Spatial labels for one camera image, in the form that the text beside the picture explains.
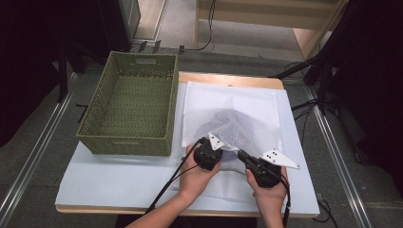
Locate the lavender shirt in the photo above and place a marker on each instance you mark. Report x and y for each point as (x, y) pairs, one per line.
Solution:
(234, 129)

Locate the person's right hand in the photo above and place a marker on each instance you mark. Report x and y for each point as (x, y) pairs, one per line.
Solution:
(269, 196)

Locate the white table mat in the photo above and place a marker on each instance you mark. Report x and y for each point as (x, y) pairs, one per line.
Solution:
(111, 180)

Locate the dark cabinet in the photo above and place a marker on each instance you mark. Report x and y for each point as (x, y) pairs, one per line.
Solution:
(120, 22)

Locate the green woven basket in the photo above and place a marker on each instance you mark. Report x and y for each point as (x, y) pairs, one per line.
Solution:
(133, 104)

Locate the black metal stand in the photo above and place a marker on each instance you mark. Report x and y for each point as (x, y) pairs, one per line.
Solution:
(323, 63)

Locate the wooden table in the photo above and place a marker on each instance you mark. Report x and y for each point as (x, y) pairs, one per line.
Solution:
(221, 78)

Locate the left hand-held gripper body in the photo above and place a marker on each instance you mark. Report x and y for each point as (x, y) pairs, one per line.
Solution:
(207, 158)

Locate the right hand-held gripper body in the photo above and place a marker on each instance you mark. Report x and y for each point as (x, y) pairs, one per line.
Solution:
(266, 175)

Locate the light wooden shelf unit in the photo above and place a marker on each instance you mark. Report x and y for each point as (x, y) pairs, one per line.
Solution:
(253, 12)

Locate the person's left hand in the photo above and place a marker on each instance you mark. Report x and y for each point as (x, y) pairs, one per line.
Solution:
(195, 180)

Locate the white mesh laundry bag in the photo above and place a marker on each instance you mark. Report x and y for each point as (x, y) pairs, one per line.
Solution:
(231, 101)

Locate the metal floor rail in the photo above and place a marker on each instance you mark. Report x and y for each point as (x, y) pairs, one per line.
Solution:
(38, 148)
(332, 148)

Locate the black metal frame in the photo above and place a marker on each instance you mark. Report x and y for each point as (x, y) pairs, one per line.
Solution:
(63, 69)

